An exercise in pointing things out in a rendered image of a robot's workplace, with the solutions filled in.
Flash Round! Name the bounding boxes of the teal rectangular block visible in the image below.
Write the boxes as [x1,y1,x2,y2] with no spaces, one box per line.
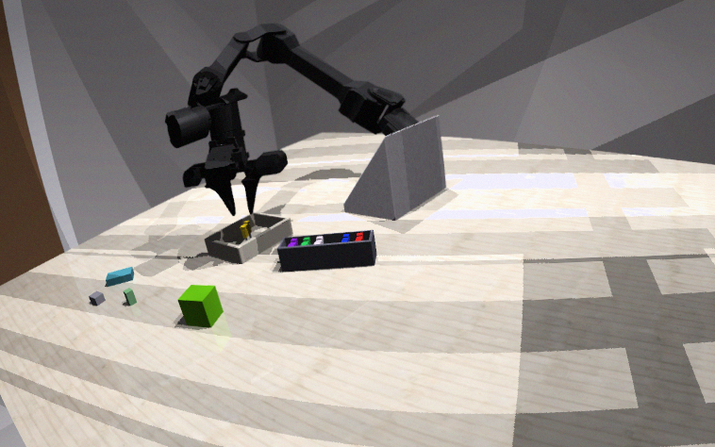
[106,267,134,287]

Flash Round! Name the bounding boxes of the yellow fuse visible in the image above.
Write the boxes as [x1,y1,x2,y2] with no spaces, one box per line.
[240,221,252,240]

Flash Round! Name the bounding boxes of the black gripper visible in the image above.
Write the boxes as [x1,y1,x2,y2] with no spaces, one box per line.
[183,127,288,216]

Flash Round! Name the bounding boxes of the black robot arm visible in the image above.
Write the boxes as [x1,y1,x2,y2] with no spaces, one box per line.
[165,23,418,184]

